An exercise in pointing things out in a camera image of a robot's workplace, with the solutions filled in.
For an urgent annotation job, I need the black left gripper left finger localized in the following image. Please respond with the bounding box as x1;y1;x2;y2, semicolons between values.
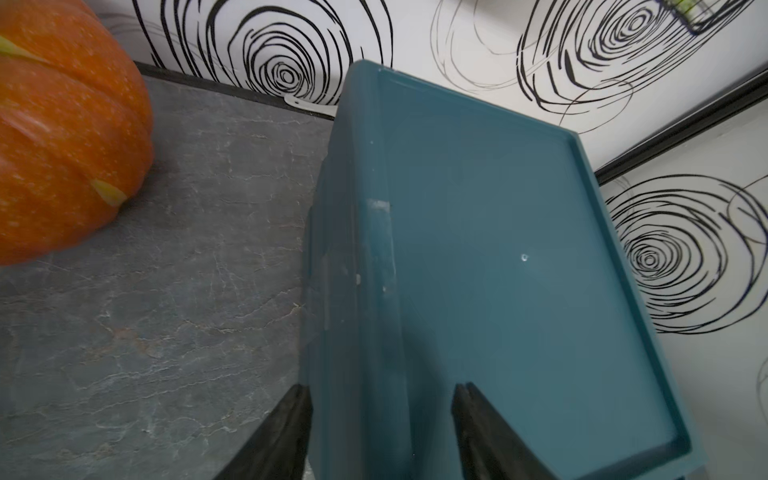
214;384;313;480

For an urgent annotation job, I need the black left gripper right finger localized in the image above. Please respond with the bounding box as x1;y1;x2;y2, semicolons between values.
451;382;555;480

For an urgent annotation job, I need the orange decorative pumpkin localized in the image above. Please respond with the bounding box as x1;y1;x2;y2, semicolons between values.
1;1;154;265

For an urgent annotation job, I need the teal drawer cabinet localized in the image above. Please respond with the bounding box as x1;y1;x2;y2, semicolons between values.
300;60;705;479

